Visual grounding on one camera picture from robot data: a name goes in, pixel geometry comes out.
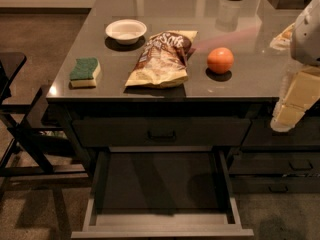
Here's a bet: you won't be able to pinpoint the orange fruit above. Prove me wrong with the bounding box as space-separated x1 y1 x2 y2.
207 47 234 74

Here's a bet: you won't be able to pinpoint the chip bag brown yellow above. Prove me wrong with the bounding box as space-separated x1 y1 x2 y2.
125 30 197 89

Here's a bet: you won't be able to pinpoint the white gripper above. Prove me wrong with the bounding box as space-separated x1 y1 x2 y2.
270 0 320 132

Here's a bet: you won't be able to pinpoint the dark wooden chair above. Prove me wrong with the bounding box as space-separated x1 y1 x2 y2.
0 52 87 182

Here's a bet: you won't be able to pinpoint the open middle drawer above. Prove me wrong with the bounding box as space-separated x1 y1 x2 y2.
71 151 254 240

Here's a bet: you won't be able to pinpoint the green yellow sponge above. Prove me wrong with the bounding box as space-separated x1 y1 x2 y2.
69 57 101 88

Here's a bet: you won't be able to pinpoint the right cabinet drawers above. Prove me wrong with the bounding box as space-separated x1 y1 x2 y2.
229 117 320 193

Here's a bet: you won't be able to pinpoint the white paper bowl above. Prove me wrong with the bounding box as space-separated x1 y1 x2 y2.
105 19 147 45

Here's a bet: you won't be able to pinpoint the closed top drawer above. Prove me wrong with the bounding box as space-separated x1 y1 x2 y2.
73 117 250 147

